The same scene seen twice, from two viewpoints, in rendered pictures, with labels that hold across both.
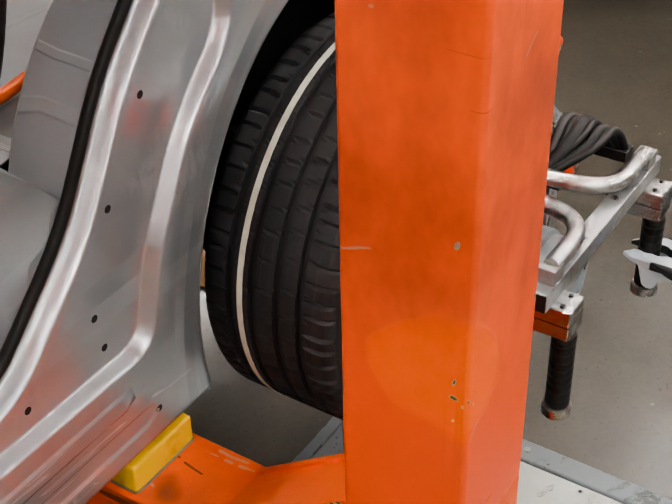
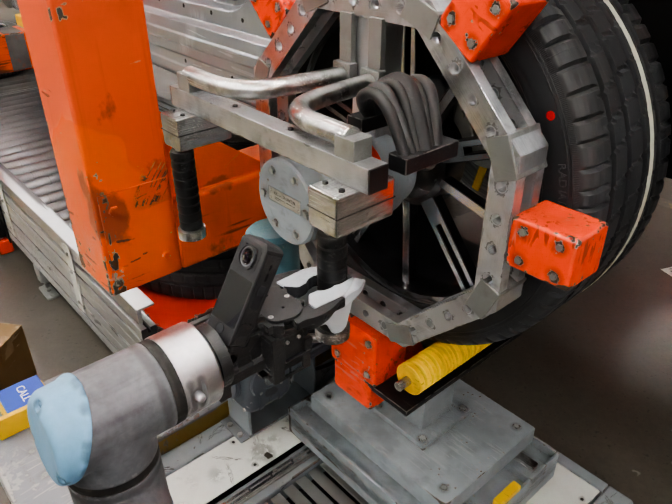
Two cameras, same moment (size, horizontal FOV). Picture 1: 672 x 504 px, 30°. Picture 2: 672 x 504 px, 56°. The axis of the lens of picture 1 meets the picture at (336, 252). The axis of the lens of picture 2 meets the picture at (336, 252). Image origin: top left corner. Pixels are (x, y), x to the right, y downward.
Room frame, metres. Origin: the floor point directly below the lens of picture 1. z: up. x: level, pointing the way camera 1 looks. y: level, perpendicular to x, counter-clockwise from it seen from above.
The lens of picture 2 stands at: (1.80, -1.11, 1.24)
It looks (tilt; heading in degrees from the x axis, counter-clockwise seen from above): 31 degrees down; 105
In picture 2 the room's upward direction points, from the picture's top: straight up
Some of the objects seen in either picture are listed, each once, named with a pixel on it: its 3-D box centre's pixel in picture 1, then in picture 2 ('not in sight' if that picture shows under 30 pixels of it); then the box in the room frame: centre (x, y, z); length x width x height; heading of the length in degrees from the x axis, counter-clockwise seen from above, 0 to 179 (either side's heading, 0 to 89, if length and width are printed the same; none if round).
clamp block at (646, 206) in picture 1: (639, 193); (351, 199); (1.65, -0.48, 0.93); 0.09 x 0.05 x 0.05; 56
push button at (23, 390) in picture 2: not in sight; (24, 397); (1.07, -0.47, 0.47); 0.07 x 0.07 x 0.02; 56
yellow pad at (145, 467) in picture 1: (130, 437); not in sight; (1.36, 0.31, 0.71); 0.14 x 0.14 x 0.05; 56
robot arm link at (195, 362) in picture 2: not in sight; (187, 369); (1.52, -0.67, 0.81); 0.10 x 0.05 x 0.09; 147
